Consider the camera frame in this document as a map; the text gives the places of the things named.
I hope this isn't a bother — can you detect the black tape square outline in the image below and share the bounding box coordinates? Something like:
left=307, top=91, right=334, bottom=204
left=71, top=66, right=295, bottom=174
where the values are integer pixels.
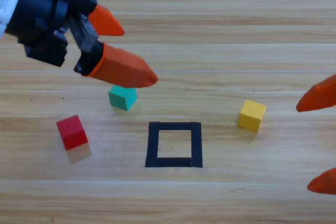
left=144, top=121, right=204, bottom=168

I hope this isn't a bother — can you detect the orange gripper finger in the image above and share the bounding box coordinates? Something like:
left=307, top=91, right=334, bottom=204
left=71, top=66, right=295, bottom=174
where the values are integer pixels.
left=296, top=73, right=336, bottom=113
left=83, top=41, right=159, bottom=89
left=307, top=167, right=336, bottom=196

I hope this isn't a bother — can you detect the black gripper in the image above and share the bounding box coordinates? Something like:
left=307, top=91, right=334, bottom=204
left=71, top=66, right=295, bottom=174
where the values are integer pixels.
left=4, top=0, right=126, bottom=77

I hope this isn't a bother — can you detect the green wooden cube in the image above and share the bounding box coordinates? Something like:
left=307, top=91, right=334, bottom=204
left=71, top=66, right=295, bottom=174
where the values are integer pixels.
left=108, top=85, right=138, bottom=111

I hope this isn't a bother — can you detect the red wooden cube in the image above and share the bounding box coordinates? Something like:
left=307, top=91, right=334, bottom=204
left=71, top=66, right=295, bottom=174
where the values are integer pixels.
left=56, top=114, right=89, bottom=151

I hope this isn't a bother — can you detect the yellow wooden cube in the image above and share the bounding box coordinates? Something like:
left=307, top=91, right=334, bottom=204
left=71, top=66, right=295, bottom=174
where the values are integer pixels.
left=237, top=99, right=267, bottom=133

